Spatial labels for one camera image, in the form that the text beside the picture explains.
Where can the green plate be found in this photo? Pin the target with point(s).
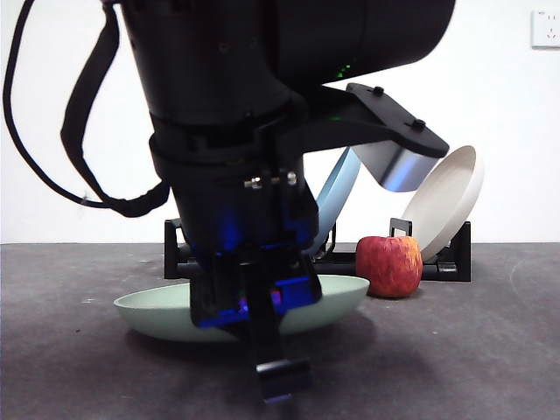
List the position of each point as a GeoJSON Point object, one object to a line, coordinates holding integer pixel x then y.
{"type": "Point", "coordinates": [153, 310]}

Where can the white wall socket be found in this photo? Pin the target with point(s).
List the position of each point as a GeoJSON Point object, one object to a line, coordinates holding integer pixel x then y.
{"type": "Point", "coordinates": [547, 29]}

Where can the pale grey camera box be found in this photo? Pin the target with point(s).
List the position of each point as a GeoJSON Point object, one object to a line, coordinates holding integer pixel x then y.
{"type": "Point", "coordinates": [398, 170]}

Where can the red apple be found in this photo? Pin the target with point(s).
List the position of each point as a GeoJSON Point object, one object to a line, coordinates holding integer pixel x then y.
{"type": "Point", "coordinates": [389, 268]}

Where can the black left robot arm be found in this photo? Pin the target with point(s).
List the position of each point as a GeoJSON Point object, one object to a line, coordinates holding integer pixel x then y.
{"type": "Point", "coordinates": [240, 87]}

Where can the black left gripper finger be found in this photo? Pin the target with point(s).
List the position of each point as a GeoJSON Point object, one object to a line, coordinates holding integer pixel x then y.
{"type": "Point", "coordinates": [267, 341]}
{"type": "Point", "coordinates": [312, 284]}

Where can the black plate rack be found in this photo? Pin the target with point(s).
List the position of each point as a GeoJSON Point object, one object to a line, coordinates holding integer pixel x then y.
{"type": "Point", "coordinates": [450, 271]}

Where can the blue plate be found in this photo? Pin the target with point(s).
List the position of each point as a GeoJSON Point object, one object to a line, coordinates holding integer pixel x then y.
{"type": "Point", "coordinates": [337, 188]}

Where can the beige plate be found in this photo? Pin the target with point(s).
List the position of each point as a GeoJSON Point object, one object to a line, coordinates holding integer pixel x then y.
{"type": "Point", "coordinates": [450, 205]}

